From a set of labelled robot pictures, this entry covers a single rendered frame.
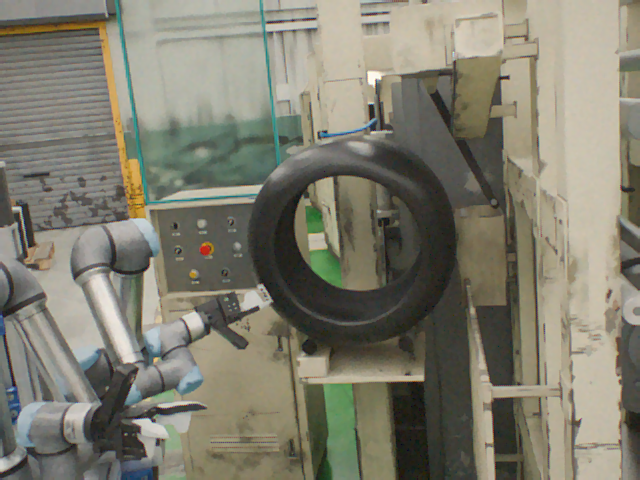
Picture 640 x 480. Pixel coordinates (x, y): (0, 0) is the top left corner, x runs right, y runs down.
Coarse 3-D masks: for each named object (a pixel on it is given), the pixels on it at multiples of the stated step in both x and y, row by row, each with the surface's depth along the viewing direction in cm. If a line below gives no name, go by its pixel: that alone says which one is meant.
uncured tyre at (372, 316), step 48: (336, 144) 182; (384, 144) 184; (288, 192) 183; (432, 192) 180; (288, 240) 216; (432, 240) 180; (288, 288) 191; (336, 288) 217; (384, 288) 215; (432, 288) 183; (336, 336) 190; (384, 336) 190
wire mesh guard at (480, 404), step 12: (468, 288) 204; (468, 300) 193; (468, 312) 217; (468, 324) 224; (468, 336) 225; (480, 336) 164; (468, 348) 228; (480, 348) 157; (480, 360) 150; (480, 372) 144; (480, 384) 159; (480, 396) 163; (480, 408) 167; (480, 420) 174; (480, 432) 177; (480, 444) 181; (492, 444) 140; (480, 456) 189; (492, 456) 141; (480, 468) 193; (492, 468) 141
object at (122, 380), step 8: (120, 368) 123; (128, 368) 123; (136, 368) 125; (112, 376) 123; (120, 376) 122; (128, 376) 123; (112, 384) 123; (120, 384) 122; (128, 384) 124; (112, 392) 123; (120, 392) 123; (128, 392) 127; (104, 400) 124; (112, 400) 123; (120, 400) 125; (104, 408) 124; (112, 408) 124; (120, 408) 127; (104, 416) 124; (112, 416) 125
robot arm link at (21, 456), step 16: (0, 272) 132; (0, 288) 131; (0, 304) 133; (0, 368) 134; (0, 384) 133; (0, 400) 132; (0, 416) 132; (0, 432) 132; (0, 448) 133; (16, 448) 136; (0, 464) 132; (16, 464) 134; (32, 464) 140
